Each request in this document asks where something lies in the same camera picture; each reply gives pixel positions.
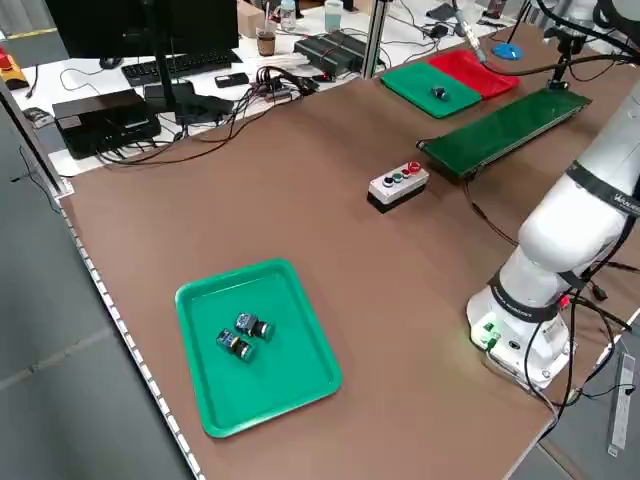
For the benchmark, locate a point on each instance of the black phone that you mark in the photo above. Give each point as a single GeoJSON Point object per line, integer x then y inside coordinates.
{"type": "Point", "coordinates": [231, 80]}

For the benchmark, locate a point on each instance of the green belt conveyor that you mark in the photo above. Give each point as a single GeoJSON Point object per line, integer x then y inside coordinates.
{"type": "Point", "coordinates": [500, 132]}

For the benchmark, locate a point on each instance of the green tinted jar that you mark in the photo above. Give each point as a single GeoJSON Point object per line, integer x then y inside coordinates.
{"type": "Point", "coordinates": [334, 17]}

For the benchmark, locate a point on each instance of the white power strip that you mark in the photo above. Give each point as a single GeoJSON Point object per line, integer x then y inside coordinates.
{"type": "Point", "coordinates": [622, 400]}

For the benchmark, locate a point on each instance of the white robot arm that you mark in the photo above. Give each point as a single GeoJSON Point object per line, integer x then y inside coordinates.
{"type": "Point", "coordinates": [565, 225]}
{"type": "Point", "coordinates": [570, 10]}

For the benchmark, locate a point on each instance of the black computer box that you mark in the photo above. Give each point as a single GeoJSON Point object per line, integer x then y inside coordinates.
{"type": "Point", "coordinates": [100, 120]}

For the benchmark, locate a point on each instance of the aluminium frame beam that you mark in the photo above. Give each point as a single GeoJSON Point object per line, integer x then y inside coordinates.
{"type": "Point", "coordinates": [45, 160]}

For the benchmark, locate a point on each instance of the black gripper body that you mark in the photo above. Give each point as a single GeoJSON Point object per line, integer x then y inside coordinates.
{"type": "Point", "coordinates": [565, 39]}

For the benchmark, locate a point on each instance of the cardboard box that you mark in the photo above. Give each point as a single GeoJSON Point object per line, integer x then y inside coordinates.
{"type": "Point", "coordinates": [249, 20]}

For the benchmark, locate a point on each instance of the brown paper cup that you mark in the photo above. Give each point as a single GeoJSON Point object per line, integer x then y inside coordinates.
{"type": "Point", "coordinates": [266, 45]}

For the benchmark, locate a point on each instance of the grey push button control box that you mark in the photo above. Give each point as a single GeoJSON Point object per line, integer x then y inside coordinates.
{"type": "Point", "coordinates": [396, 187]}

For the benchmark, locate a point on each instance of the red plastic tray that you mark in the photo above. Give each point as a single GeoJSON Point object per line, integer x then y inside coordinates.
{"type": "Point", "coordinates": [465, 70]}

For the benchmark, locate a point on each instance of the black finned power supply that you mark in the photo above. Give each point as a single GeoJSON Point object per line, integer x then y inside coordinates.
{"type": "Point", "coordinates": [330, 50]}

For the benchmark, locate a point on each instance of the white table edge strip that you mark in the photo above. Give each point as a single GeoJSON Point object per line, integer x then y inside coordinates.
{"type": "Point", "coordinates": [151, 381]}

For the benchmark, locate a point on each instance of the black computer monitor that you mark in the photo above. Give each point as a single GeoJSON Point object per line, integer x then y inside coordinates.
{"type": "Point", "coordinates": [125, 25]}

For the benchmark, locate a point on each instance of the small black device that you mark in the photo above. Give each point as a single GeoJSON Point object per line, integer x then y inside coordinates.
{"type": "Point", "coordinates": [37, 117]}

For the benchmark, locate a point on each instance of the black power adapter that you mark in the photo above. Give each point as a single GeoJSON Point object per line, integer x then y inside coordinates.
{"type": "Point", "coordinates": [439, 31]}

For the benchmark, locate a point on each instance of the black computer mouse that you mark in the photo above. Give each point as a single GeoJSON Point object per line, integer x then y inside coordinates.
{"type": "Point", "coordinates": [110, 62]}

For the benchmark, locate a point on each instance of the black keyboard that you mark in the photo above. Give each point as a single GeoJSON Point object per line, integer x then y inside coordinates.
{"type": "Point", "coordinates": [200, 62]}

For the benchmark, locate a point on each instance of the yellow emergency stop box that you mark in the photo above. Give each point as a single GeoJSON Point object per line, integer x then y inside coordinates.
{"type": "Point", "coordinates": [10, 72]}

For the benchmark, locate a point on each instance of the clear plastic bottle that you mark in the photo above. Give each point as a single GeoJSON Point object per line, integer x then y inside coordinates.
{"type": "Point", "coordinates": [287, 17]}

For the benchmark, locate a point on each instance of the blue desk lamp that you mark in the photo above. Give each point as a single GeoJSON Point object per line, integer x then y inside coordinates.
{"type": "Point", "coordinates": [506, 51]}

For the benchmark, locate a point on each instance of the wide green plastic tray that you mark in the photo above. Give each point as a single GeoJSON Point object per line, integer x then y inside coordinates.
{"type": "Point", "coordinates": [280, 380]}

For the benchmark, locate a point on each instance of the narrow green plastic tray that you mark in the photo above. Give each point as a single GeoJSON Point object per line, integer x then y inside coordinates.
{"type": "Point", "coordinates": [415, 85]}

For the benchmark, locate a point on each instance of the aluminium frame post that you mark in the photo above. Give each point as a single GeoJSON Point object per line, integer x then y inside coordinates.
{"type": "Point", "coordinates": [375, 40]}

